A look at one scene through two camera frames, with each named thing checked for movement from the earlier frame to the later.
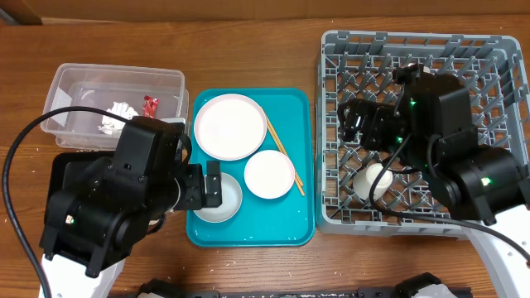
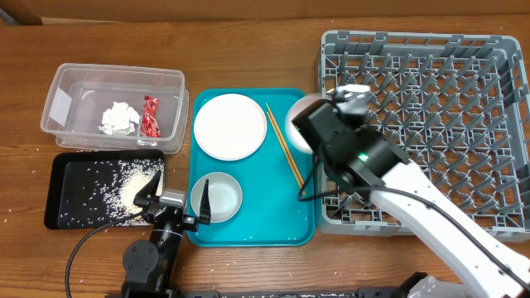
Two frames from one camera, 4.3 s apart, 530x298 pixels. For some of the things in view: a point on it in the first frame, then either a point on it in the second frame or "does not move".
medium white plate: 269,174 to 296,108
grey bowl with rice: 231,202 does not move
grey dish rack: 365,191 does not move
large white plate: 230,127 does not move
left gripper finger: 213,192 to 204,215
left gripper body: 188,187 to 188,223
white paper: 111,125 does not move
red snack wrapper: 149,107 does not move
